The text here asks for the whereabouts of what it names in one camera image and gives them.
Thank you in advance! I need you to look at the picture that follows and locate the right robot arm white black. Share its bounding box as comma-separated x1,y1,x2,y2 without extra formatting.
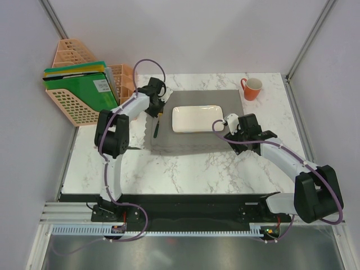
222,114,344,224

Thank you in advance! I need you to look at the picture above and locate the gold fork green handle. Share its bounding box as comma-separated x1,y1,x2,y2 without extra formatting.
153,112,163,138

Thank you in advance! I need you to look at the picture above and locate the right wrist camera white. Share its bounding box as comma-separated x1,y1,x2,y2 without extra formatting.
224,113,239,135

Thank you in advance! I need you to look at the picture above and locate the white rectangular plate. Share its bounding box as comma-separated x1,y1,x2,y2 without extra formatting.
172,105,224,133

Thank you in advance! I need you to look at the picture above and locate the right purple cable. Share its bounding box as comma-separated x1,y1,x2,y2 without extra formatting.
211,120,345,244

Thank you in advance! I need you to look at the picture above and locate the grey placemat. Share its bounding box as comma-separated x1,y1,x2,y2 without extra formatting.
144,89,244,155

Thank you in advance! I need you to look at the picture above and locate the green folder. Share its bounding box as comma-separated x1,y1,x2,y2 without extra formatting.
43,73,118,111

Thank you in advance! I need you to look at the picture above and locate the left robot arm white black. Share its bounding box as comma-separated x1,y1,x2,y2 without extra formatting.
91,77,171,222

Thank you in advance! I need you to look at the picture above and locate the knife pink handle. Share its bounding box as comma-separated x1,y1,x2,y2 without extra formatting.
127,146,141,150

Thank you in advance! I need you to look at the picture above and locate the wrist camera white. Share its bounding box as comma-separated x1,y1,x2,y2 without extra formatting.
224,113,239,135
159,88,173,103

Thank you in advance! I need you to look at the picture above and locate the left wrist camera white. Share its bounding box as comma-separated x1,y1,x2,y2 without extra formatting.
159,88,173,103

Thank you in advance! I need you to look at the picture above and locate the aluminium rail profile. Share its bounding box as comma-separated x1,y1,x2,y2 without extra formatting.
39,201,348,226

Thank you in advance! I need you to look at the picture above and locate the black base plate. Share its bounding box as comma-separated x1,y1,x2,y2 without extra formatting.
89,193,292,233

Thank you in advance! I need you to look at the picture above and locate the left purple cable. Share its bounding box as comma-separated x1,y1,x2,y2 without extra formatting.
52,58,167,257

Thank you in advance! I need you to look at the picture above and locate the orange mug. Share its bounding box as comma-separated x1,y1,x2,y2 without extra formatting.
240,78,263,101

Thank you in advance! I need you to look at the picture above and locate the left aluminium frame post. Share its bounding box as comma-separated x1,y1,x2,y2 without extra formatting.
39,0,69,39

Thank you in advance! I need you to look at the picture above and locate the aluminium frame post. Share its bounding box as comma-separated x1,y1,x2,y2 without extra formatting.
39,0,69,39
285,0,338,83

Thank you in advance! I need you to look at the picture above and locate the yellow folder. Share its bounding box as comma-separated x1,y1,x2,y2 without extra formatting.
43,61,107,77

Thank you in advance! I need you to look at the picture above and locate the right aluminium frame post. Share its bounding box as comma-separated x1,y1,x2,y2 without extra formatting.
285,0,338,83

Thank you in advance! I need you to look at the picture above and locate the purple cable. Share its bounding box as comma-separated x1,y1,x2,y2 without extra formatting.
211,120,345,244
52,58,167,257

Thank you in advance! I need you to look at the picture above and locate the white cable duct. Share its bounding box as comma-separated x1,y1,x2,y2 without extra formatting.
51,223,264,237

